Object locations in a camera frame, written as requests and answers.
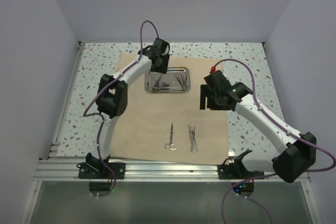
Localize steel scalpel handle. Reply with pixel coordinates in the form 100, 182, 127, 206
189, 126, 196, 153
188, 125, 194, 153

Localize steel hemostat clamp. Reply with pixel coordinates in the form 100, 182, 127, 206
145, 72, 163, 93

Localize steel scissors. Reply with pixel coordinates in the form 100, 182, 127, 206
165, 123, 177, 151

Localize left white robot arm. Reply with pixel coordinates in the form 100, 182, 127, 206
83, 38, 170, 178

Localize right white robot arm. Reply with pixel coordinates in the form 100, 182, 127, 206
199, 70, 317, 183

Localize steel forceps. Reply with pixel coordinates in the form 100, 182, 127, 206
179, 74, 188, 90
174, 74, 184, 90

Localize steel instrument tray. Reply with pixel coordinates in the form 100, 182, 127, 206
144, 67, 191, 93

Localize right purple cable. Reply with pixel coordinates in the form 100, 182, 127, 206
209, 58, 336, 224

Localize purple cable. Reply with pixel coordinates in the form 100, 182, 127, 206
82, 20, 161, 197
209, 58, 336, 224

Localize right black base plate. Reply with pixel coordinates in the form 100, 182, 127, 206
217, 163, 265, 179

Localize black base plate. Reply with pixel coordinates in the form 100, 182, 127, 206
76, 162, 126, 179
217, 163, 265, 179

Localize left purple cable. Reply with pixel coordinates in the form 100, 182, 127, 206
82, 20, 161, 197

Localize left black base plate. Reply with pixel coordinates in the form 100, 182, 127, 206
76, 162, 126, 179

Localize aluminium rail frame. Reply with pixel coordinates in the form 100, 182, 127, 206
20, 41, 315, 223

